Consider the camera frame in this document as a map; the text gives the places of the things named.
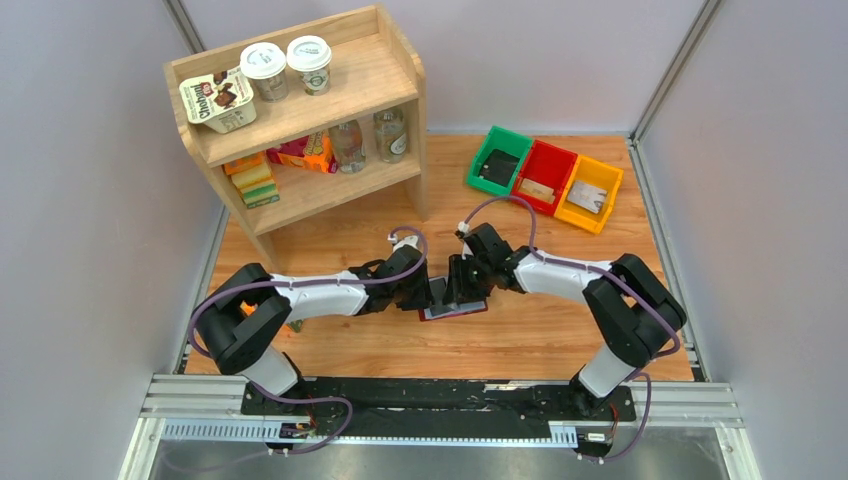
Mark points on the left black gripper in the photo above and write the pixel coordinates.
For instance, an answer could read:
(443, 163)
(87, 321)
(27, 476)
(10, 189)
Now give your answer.
(416, 291)

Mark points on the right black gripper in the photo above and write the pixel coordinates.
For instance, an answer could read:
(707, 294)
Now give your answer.
(457, 285)

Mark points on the red leather card holder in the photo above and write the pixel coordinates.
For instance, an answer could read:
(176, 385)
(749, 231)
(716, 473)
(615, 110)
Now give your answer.
(440, 309)

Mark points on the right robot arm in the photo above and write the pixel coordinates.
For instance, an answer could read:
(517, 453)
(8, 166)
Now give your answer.
(633, 310)

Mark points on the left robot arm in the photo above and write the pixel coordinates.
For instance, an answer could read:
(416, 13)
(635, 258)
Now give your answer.
(236, 325)

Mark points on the tan card in red bin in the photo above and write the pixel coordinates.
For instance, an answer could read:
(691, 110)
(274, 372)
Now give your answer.
(536, 190)

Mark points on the black card in green bin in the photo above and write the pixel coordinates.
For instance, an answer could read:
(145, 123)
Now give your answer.
(498, 167)

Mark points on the silver card in yellow bin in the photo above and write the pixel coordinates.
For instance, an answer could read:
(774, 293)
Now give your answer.
(587, 196)

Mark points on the orange green small box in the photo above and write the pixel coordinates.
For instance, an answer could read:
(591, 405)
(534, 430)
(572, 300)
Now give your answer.
(293, 326)

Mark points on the green plastic bin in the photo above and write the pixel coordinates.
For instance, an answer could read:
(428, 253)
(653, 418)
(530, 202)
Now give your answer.
(498, 138)

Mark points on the red plastic bin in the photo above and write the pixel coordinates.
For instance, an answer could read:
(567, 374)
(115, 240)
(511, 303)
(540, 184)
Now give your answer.
(549, 165)

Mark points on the right glass bottle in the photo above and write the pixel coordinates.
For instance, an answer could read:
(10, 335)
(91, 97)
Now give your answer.
(390, 134)

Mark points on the glass bottle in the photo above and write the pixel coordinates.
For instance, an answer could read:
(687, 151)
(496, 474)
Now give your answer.
(348, 147)
(390, 134)

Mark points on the yellow plastic bin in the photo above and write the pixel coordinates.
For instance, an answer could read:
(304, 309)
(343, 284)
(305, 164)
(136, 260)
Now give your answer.
(597, 173)

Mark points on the left glass bottle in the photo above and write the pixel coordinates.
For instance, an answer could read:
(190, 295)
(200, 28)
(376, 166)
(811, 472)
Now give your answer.
(348, 147)

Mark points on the orange pink snack box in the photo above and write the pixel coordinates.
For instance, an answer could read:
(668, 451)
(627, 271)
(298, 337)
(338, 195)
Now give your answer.
(313, 152)

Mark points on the wooden two-tier shelf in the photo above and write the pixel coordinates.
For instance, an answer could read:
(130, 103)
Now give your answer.
(374, 67)

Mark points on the stacked yellow green sponges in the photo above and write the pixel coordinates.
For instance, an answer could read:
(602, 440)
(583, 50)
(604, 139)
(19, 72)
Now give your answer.
(254, 180)

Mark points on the right white-lidded coffee cup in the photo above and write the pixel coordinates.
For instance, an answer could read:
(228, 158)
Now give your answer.
(310, 57)

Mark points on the white-lidded coffee cup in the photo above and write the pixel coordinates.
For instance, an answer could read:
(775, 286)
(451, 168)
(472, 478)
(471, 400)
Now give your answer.
(310, 57)
(264, 64)

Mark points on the Chobani yogurt cup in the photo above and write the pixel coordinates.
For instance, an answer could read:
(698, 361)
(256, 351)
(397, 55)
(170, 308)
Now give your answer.
(222, 101)

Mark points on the left white-lidded coffee cup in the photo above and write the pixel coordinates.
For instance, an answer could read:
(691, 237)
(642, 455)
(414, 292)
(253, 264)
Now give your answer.
(264, 64)

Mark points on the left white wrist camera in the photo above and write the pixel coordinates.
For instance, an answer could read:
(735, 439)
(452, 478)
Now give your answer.
(400, 242)

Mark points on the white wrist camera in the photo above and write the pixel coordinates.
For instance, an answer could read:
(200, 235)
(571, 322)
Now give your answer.
(400, 242)
(461, 231)

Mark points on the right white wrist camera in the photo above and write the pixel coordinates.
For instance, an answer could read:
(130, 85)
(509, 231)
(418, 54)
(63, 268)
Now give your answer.
(461, 231)

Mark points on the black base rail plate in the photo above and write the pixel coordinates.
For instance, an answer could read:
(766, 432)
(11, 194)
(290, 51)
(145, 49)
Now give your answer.
(439, 409)

